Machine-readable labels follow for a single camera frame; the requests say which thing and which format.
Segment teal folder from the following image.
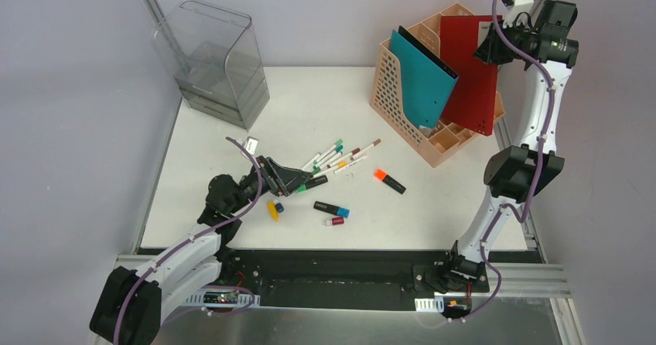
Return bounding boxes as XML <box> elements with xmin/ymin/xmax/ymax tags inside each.
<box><xmin>389</xmin><ymin>26</ymin><xmax>459</xmax><ymax>128</ymax></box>

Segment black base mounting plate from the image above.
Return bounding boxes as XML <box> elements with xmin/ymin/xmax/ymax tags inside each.
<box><xmin>214</xmin><ymin>249</ymin><xmax>492</xmax><ymax>311</ymax></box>

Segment brown cap marker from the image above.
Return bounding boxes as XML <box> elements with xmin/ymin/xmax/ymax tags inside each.
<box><xmin>350</xmin><ymin>138</ymin><xmax>381</xmax><ymax>161</ymax></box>

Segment peach plastic file rack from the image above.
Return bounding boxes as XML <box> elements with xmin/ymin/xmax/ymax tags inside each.
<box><xmin>371</xmin><ymin>3</ymin><xmax>505</xmax><ymax>167</ymax></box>

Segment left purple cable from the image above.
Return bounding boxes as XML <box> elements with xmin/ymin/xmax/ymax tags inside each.
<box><xmin>110</xmin><ymin>136</ymin><xmax>263</xmax><ymax>345</ymax></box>

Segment teal cap marker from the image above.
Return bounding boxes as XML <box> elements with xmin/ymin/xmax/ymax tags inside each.
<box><xmin>313</xmin><ymin>145</ymin><xmax>343</xmax><ymax>168</ymax></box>

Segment red folder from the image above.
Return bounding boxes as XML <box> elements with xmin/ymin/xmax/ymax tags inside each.
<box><xmin>439</xmin><ymin>15</ymin><xmax>498</xmax><ymax>136</ymax></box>

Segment yellow cap marker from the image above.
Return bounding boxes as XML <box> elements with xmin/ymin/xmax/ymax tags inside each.
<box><xmin>313</xmin><ymin>161</ymin><xmax>348</xmax><ymax>179</ymax></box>

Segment blue cap black highlighter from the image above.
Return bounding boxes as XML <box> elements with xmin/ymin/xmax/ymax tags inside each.
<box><xmin>313</xmin><ymin>201</ymin><xmax>350</xmax><ymax>218</ymax></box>

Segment purple cap marker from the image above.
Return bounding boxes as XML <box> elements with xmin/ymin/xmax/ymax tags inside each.
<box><xmin>301</xmin><ymin>153</ymin><xmax>320</xmax><ymax>170</ymax></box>

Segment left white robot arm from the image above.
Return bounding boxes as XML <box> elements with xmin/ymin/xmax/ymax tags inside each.
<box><xmin>89</xmin><ymin>156</ymin><xmax>313</xmax><ymax>344</ymax></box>

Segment clear grey drawer organizer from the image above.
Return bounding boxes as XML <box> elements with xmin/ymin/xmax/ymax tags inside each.
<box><xmin>152</xmin><ymin>0</ymin><xmax>269</xmax><ymax>130</ymax></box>

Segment green cap black highlighter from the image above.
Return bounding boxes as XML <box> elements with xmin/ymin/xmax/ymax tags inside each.
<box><xmin>296</xmin><ymin>175</ymin><xmax>328</xmax><ymax>193</ymax></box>

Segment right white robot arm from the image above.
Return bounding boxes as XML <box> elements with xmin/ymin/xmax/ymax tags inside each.
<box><xmin>432</xmin><ymin>0</ymin><xmax>579</xmax><ymax>293</ymax></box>

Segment orange cap black highlighter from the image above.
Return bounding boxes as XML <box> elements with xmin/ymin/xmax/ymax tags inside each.
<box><xmin>374</xmin><ymin>169</ymin><xmax>406</xmax><ymax>194</ymax></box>

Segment dark red cap marker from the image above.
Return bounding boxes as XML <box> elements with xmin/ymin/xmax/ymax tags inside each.
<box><xmin>327</xmin><ymin>148</ymin><xmax>360</xmax><ymax>168</ymax></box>

